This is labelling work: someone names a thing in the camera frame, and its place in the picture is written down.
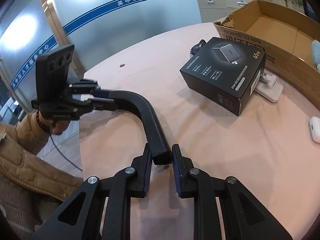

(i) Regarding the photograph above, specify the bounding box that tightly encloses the brown cardboard box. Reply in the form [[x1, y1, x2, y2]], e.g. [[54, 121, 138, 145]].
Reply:
[[213, 0, 319, 107]]

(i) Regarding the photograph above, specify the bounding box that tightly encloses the white flat charger dock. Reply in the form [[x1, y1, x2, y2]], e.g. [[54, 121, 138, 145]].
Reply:
[[254, 72, 284, 103]]

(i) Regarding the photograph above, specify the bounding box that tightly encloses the tan quilted jacket sleeve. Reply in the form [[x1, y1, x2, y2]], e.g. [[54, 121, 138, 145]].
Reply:
[[0, 112, 83, 240]]

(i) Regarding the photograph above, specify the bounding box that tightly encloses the black charger product box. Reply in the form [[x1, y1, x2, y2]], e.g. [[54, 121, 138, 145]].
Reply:
[[180, 37, 266, 116]]

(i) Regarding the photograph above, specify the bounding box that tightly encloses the black round object behind box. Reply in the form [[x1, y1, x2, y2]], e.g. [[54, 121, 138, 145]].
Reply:
[[190, 39, 206, 57]]

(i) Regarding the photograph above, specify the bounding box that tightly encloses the person's left hand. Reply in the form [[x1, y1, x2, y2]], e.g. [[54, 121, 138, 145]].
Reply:
[[36, 111, 70, 135]]

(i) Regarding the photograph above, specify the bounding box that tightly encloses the white earbuds case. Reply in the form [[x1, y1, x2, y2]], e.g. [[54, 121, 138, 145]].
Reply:
[[309, 116, 320, 144]]

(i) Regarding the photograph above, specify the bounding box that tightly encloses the black cable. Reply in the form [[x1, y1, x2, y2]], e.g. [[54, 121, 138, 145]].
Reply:
[[49, 133, 83, 172]]

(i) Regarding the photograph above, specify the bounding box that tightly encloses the light blue plush toy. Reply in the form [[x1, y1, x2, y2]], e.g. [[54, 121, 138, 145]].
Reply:
[[311, 40, 320, 72]]

